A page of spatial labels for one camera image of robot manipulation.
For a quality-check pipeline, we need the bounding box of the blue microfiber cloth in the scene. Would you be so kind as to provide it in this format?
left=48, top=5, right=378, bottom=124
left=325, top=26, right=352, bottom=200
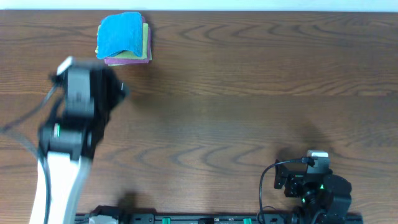
left=96, top=12, right=143, bottom=59

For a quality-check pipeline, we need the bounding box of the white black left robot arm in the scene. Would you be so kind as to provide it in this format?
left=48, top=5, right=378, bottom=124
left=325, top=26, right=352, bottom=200
left=29, top=66, right=129, bottom=223

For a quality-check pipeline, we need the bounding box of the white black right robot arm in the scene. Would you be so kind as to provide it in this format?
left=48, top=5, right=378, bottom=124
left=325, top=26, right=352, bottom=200
left=274, top=157, right=352, bottom=224

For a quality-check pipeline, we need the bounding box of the folded pink cloth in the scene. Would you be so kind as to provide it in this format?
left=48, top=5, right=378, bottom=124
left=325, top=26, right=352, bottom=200
left=113, top=17, right=152, bottom=58

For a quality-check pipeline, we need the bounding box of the folded green cloth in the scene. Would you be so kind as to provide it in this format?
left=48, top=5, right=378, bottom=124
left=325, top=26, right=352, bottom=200
left=95, top=22, right=150, bottom=63

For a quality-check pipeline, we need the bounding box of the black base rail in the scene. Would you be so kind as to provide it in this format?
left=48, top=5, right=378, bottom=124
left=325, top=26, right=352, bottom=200
left=74, top=205, right=364, bottom=224

